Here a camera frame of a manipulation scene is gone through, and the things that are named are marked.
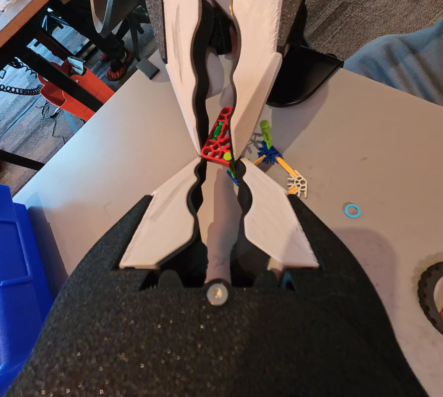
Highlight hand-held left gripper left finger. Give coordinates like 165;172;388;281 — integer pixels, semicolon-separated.
119;156;209;288

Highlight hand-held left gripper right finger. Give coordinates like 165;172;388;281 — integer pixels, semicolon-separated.
232;158;320;288

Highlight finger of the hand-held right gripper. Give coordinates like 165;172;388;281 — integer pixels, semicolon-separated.
228;0;288;158
162;0;216;156

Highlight colourful rod connector toy model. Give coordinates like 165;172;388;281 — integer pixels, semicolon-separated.
223;120;308;198

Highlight red connectors with green clip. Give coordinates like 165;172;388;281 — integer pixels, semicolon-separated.
201;107;234;163

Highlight small black block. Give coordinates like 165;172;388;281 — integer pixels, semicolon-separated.
136;58;160;80

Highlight orange tote bin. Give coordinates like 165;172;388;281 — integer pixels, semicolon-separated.
37;60;115;121

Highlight wooden desk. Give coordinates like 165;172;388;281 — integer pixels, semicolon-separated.
0;0;104;112

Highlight person's leg in jeans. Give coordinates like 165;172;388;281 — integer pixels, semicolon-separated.
344;18;443;107

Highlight blue plastic bin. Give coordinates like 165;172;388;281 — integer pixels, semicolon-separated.
0;184;56;375

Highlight black stand pole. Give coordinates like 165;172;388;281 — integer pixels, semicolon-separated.
0;150;45;171

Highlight black toy tyre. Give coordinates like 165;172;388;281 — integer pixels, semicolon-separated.
417;264;443;333

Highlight black coiled cable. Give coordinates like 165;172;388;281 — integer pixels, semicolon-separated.
0;60;44;95

